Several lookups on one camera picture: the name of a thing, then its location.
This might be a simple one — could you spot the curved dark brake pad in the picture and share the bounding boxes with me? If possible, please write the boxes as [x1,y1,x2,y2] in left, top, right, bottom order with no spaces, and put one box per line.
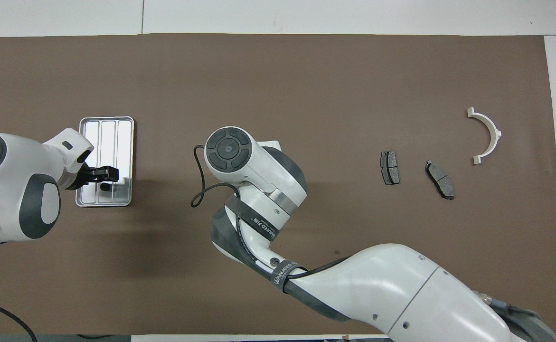
[425,160,456,200]

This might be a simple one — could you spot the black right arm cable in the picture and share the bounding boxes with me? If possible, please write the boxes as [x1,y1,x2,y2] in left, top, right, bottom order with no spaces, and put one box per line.
[190,144,241,209]

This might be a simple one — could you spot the white curved plastic bracket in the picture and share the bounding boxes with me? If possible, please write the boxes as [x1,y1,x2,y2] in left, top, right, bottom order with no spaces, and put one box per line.
[466,107,502,166]

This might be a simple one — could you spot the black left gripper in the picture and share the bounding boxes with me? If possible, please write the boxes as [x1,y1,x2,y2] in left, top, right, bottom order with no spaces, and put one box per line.
[71,163,120,191]

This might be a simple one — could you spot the silver metal tray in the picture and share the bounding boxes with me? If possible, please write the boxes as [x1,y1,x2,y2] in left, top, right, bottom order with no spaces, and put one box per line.
[75,116,135,208]

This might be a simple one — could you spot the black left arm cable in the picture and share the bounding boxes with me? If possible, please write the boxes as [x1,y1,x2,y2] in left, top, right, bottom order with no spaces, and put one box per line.
[0,296,38,342]

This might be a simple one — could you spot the brown table mat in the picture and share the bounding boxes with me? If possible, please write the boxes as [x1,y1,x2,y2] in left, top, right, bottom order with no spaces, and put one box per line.
[0,33,556,336]

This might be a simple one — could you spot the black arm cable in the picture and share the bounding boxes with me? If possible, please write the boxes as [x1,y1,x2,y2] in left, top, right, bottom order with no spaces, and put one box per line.
[190,144,241,209]
[0,296,38,342]

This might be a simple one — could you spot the rectangular dark brake pad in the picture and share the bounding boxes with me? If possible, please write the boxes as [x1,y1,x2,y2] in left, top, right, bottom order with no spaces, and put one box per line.
[380,151,401,186]

